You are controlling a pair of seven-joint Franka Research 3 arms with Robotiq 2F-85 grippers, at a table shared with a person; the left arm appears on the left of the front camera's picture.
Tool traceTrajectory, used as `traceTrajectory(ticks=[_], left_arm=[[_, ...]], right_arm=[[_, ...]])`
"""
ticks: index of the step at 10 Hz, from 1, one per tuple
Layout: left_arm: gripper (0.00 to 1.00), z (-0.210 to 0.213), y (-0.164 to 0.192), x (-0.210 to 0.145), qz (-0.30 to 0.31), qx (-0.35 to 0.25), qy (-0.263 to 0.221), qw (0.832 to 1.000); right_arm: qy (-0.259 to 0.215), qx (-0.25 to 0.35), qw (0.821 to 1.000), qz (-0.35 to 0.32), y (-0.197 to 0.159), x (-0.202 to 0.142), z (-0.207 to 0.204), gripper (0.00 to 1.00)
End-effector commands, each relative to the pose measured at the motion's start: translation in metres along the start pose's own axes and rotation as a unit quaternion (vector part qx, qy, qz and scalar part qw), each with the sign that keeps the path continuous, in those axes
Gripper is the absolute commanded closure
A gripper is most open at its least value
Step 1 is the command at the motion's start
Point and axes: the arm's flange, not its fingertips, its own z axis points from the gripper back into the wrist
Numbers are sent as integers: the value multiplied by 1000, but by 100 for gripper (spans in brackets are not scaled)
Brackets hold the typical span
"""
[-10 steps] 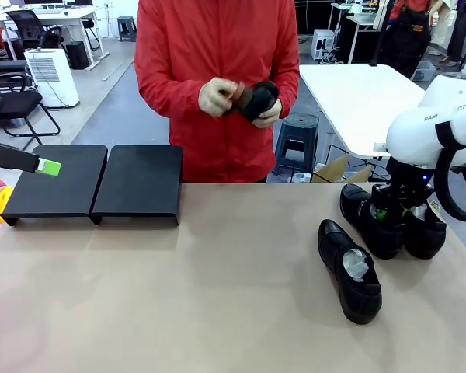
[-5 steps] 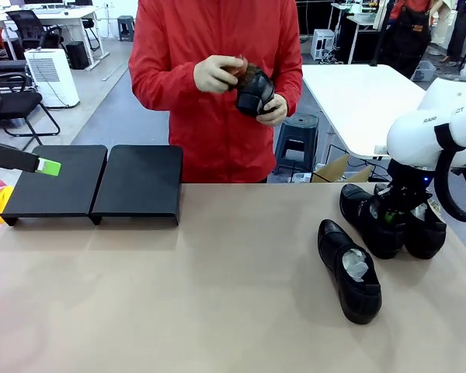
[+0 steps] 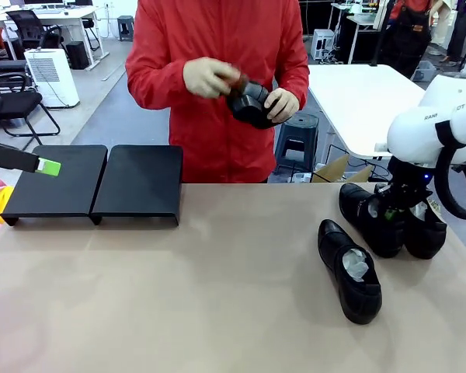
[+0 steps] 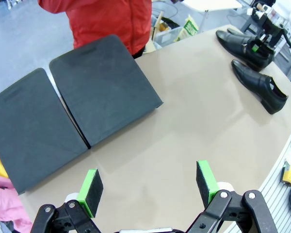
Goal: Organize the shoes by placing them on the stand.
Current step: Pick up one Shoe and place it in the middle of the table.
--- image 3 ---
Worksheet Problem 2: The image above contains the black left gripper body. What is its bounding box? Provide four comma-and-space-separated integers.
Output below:
0, 141, 39, 173

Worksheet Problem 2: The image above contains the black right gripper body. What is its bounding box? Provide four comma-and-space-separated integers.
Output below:
387, 155, 436, 196

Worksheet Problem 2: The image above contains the black leather shoe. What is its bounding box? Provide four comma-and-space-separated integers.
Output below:
317, 219, 383, 326
403, 200, 448, 260
339, 182, 408, 260
225, 80, 283, 131

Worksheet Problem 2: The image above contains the brown wooden shoe brush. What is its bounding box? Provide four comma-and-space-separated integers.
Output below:
224, 68, 250, 96

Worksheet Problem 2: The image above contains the red-sleeved right forearm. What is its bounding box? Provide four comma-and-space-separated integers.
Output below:
126, 54, 187, 112

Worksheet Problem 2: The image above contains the red-sleeved left forearm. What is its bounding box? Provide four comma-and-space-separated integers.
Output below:
283, 58, 311, 117

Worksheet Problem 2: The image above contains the black metal shoe stand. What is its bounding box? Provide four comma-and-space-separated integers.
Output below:
89, 145, 184, 226
0, 145, 109, 227

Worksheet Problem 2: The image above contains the person's left hand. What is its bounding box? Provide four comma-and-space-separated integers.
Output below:
263, 88, 300, 122

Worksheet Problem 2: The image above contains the person's right hand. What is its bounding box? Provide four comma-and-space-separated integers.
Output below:
183, 57, 242, 100

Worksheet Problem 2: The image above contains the yellow plastic object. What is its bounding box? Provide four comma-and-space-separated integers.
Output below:
0, 185, 15, 225

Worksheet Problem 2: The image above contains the black sled-base office chair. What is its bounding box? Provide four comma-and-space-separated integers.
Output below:
0, 58, 61, 141

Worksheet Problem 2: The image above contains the open cardboard box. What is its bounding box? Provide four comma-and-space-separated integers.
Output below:
310, 153, 374, 183

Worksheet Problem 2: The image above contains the white table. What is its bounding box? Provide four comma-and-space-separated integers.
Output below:
306, 64, 428, 160

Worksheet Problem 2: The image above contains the grey storage bin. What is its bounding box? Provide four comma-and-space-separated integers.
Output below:
413, 60, 438, 82

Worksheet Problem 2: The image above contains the black computer tower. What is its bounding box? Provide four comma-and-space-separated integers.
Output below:
65, 40, 90, 70

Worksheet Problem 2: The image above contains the black mesh office chair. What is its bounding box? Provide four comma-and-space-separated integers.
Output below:
5, 9, 63, 59

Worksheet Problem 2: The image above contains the bystander in black apron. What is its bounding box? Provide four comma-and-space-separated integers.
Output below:
384, 0, 436, 78

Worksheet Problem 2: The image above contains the white office desk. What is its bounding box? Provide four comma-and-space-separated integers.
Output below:
0, 5, 110, 71

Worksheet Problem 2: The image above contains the bystander in dark trousers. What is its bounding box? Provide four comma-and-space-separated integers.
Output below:
446, 0, 466, 65

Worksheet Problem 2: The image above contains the white computer case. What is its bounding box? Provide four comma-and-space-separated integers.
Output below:
313, 29, 337, 61

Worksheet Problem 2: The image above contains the small grey step stool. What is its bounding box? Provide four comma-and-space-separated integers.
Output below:
117, 15, 135, 42

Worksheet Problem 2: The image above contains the person's red jacket torso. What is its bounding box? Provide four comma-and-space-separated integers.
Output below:
124, 0, 311, 184

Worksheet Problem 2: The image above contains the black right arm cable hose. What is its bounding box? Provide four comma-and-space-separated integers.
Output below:
434, 120, 466, 221

